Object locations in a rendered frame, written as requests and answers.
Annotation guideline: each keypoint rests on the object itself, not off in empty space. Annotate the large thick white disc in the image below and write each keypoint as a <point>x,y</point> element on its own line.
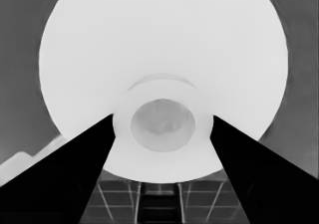
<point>133,44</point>

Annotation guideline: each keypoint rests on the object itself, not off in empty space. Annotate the small white T-shaped piece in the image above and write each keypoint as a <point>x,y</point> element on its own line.
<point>16,164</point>

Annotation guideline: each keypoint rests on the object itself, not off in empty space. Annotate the dark robot body block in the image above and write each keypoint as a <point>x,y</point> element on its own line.
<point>159,214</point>

